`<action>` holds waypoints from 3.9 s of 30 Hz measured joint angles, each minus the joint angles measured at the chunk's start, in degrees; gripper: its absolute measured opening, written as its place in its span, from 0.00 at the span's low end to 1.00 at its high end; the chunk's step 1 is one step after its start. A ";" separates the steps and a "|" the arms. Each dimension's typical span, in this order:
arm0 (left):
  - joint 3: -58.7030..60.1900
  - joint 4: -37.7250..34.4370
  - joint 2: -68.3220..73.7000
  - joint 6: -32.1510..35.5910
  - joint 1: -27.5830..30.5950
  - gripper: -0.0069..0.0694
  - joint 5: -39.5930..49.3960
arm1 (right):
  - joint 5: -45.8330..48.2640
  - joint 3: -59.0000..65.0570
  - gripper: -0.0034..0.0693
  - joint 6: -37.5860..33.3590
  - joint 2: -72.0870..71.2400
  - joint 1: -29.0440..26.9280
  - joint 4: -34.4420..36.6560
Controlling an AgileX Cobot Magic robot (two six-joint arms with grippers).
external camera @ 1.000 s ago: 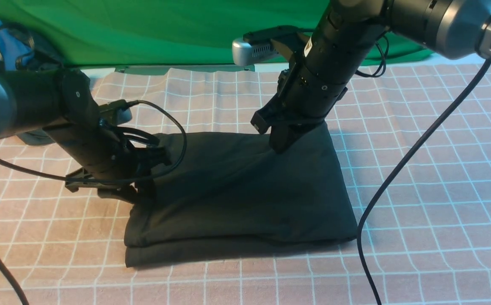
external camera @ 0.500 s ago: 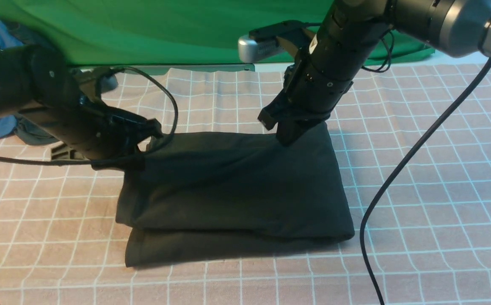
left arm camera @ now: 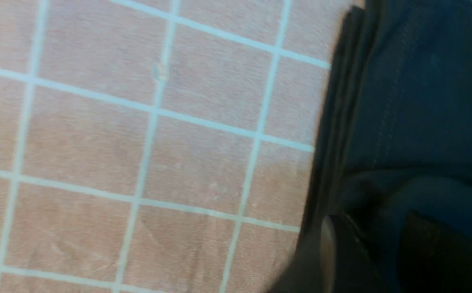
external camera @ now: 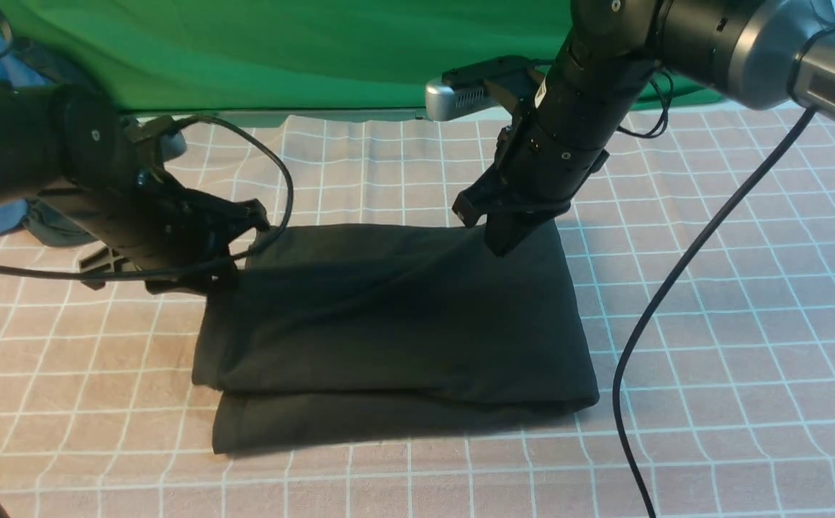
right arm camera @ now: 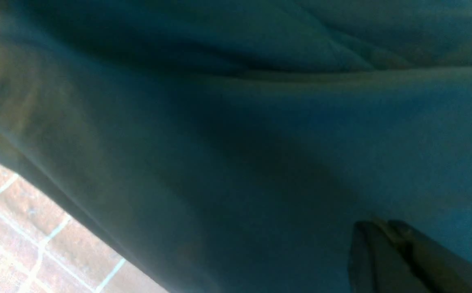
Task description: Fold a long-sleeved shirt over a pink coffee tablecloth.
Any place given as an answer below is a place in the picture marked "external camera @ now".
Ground green backdrop cloth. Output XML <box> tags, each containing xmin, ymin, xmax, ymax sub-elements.
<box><xmin>0</xmin><ymin>0</ymin><xmax>721</xmax><ymax>116</ymax></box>

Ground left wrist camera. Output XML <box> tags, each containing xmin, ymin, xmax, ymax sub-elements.
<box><xmin>122</xmin><ymin>116</ymin><xmax>187</xmax><ymax>165</ymax></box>

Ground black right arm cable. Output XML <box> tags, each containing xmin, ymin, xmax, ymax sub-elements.
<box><xmin>612</xmin><ymin>68</ymin><xmax>818</xmax><ymax>518</ymax></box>

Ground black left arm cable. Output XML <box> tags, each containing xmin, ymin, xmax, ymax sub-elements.
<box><xmin>0</xmin><ymin>0</ymin><xmax>296</xmax><ymax>518</ymax></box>

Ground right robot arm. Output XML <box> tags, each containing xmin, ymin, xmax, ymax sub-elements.
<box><xmin>443</xmin><ymin>1</ymin><xmax>835</xmax><ymax>256</ymax></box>

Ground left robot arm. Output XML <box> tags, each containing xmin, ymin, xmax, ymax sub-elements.
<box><xmin>0</xmin><ymin>86</ymin><xmax>277</xmax><ymax>295</ymax></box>

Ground dark gray crumpled garment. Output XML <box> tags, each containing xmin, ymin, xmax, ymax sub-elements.
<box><xmin>14</xmin><ymin>38</ymin><xmax>104</xmax><ymax>248</ymax></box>

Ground pink checkered tablecloth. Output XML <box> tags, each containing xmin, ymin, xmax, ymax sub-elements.
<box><xmin>0</xmin><ymin>107</ymin><xmax>835</xmax><ymax>517</ymax></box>

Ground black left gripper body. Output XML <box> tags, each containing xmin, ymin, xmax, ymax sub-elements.
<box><xmin>39</xmin><ymin>116</ymin><xmax>236</xmax><ymax>282</ymax></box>

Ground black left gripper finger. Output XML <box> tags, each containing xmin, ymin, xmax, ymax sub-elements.
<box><xmin>78</xmin><ymin>247</ymin><xmax>239</xmax><ymax>296</ymax></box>
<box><xmin>173</xmin><ymin>189</ymin><xmax>270</xmax><ymax>253</ymax></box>

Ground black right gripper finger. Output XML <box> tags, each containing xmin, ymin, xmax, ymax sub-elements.
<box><xmin>451</xmin><ymin>168</ymin><xmax>515</xmax><ymax>227</ymax></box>
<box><xmin>484</xmin><ymin>200</ymin><xmax>570</xmax><ymax>257</ymax></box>

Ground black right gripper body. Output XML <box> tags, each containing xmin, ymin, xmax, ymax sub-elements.
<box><xmin>496</xmin><ymin>36</ymin><xmax>655</xmax><ymax>209</ymax></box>

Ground dark gray long-sleeve shirt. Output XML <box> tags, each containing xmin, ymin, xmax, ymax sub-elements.
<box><xmin>191</xmin><ymin>223</ymin><xmax>599</xmax><ymax>456</ymax></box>

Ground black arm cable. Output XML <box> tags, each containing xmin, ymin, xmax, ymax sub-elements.
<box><xmin>612</xmin><ymin>68</ymin><xmax>818</xmax><ymax>518</ymax></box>
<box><xmin>0</xmin><ymin>0</ymin><xmax>296</xmax><ymax>518</ymax></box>

